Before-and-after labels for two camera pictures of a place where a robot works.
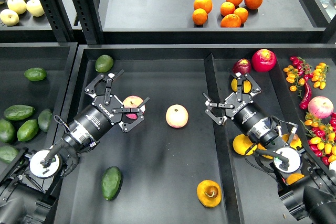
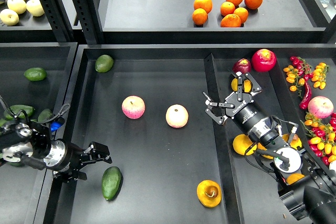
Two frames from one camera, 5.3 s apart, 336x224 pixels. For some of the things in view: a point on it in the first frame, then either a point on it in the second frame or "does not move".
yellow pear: x=209 y=193 does not move
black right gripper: x=243 y=111 does not move
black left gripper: x=96 y=118 → x=65 y=159
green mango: x=111 y=182 does not move
